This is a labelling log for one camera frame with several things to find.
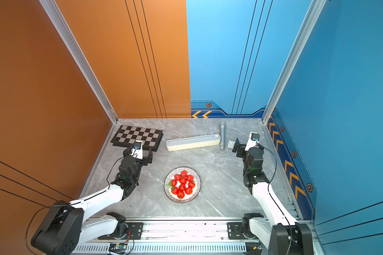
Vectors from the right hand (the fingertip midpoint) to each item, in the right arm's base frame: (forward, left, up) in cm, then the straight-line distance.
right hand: (246, 140), depth 82 cm
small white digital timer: (+11, +4, -19) cm, 22 cm away
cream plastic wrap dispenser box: (+8, +38, -15) cm, 42 cm away
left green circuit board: (-44, +61, -23) cm, 79 cm away
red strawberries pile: (-16, +33, -19) cm, 41 cm away
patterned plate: (-23, +31, -19) cm, 43 cm away
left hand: (-1, +56, -3) cm, 56 cm away
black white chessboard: (+17, +73, -16) cm, 77 cm away
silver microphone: (+17, +9, -18) cm, 26 cm away
